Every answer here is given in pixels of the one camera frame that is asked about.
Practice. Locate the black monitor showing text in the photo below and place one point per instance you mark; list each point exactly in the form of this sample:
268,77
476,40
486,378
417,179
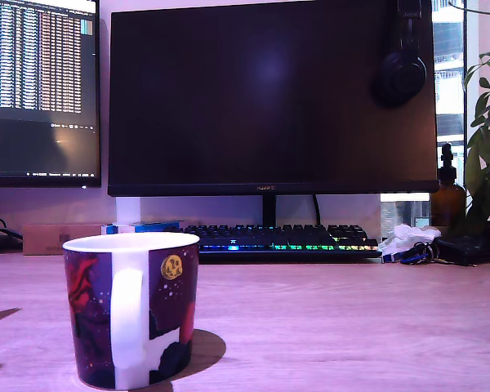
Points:
36,143

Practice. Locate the black over-ear headphones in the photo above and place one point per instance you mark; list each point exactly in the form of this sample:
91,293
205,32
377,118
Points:
400,73

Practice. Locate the white crumpled tissue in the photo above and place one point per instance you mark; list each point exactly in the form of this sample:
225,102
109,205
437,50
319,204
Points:
412,234

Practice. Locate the brown cardboard box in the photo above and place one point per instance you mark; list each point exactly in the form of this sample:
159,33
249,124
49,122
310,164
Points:
41,241

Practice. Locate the dark window frame bar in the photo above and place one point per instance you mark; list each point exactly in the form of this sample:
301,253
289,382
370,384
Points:
464,41

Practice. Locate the blue and white box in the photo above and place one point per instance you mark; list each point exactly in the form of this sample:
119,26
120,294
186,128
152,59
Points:
155,225

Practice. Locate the green leafy potted plant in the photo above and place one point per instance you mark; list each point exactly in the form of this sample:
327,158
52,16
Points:
488,163

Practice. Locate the purple space print mug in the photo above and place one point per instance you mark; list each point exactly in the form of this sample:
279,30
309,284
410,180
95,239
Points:
171,294

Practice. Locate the black flat case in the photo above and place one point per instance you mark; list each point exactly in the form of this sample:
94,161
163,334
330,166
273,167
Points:
465,247

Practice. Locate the white upright post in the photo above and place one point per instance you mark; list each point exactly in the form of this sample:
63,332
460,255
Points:
128,210

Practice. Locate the black rainbow backlit keyboard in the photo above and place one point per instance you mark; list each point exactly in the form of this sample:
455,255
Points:
302,239

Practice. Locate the brown glass pump bottle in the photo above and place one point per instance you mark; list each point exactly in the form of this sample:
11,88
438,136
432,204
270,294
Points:
447,200

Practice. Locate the large black dark-screen monitor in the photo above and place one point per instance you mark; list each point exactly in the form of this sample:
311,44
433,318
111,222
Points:
249,102

